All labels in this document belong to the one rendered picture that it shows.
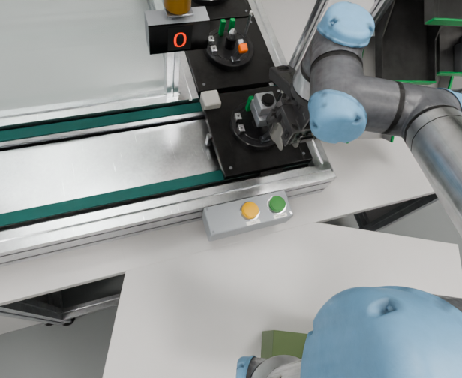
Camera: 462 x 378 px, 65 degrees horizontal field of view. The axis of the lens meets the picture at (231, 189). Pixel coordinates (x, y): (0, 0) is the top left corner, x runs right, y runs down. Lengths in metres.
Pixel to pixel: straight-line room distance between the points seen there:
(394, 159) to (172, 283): 0.76
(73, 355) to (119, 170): 1.04
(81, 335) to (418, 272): 1.34
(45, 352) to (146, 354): 0.97
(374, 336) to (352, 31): 0.43
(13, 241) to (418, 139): 0.76
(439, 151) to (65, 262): 0.79
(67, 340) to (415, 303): 1.66
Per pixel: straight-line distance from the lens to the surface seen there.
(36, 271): 0.96
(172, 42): 0.78
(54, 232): 0.87
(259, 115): 0.87
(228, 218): 0.85
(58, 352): 1.81
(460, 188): 0.43
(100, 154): 0.96
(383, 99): 0.53
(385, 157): 1.21
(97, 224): 0.84
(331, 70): 0.53
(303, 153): 0.96
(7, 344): 1.87
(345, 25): 0.56
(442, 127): 0.50
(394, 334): 0.21
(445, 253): 1.20
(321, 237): 1.01
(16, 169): 0.99
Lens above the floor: 1.75
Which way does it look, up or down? 65 degrees down
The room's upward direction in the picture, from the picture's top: 23 degrees clockwise
